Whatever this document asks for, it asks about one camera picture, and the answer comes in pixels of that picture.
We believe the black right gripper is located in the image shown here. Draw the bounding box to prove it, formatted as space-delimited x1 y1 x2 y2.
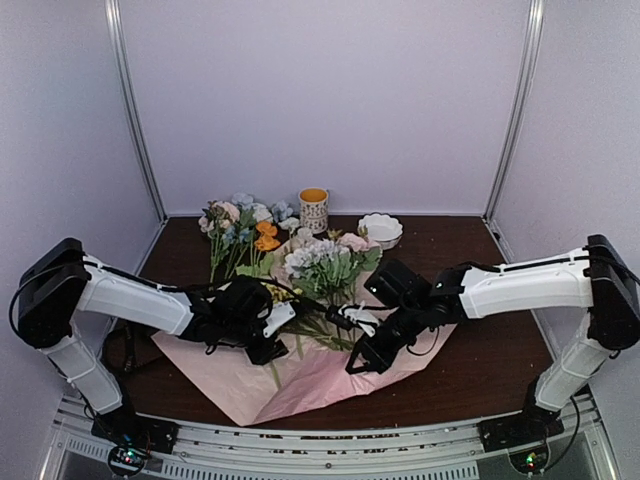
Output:
346 300 426 374

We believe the yellow fake flower sprig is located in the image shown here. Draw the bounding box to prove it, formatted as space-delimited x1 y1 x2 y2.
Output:
265 284 300 304

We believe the orange fake flower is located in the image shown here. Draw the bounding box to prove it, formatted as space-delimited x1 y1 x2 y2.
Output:
250 220 281 276

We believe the pink wrapping paper sheet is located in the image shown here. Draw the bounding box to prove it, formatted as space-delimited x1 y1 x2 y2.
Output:
152 325 455 426

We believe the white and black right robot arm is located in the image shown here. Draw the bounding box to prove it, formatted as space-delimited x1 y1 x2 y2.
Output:
346 234 639 442

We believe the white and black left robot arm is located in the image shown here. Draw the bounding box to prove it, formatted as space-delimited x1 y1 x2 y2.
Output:
8 238 295 444

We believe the pile of fake flowers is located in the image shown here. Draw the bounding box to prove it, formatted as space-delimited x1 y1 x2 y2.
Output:
198 192 300 282

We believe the white scalloped bowl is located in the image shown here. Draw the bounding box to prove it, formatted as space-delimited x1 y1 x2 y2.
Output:
358 213 403 250

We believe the floral mug with yellow inside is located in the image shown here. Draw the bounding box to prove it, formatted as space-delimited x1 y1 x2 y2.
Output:
299 188 329 234

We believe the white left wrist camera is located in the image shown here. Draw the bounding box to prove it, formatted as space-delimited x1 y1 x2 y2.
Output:
263 301 296 338

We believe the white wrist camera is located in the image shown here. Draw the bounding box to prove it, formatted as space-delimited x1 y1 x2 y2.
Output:
263 301 296 338
325 305 380 337

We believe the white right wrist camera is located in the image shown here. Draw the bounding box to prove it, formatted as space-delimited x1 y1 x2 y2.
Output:
325 305 380 337

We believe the black ribbon strap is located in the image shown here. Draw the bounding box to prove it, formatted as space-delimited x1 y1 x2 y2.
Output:
102 322 154 376

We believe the aluminium front rail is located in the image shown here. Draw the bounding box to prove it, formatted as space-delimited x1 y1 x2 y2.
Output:
49 394 611 480

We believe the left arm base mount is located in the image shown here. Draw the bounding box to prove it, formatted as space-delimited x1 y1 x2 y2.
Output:
91 417 179 454

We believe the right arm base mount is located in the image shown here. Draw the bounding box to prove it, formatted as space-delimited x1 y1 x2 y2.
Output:
478 414 565 453

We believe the right aluminium frame post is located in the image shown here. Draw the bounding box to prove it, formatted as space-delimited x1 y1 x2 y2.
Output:
483 0 546 224

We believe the aluminium frame post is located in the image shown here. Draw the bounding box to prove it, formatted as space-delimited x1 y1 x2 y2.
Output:
483 0 546 224
104 0 168 223

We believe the left aluminium frame post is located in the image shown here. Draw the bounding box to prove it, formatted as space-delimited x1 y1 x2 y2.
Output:
104 0 168 223

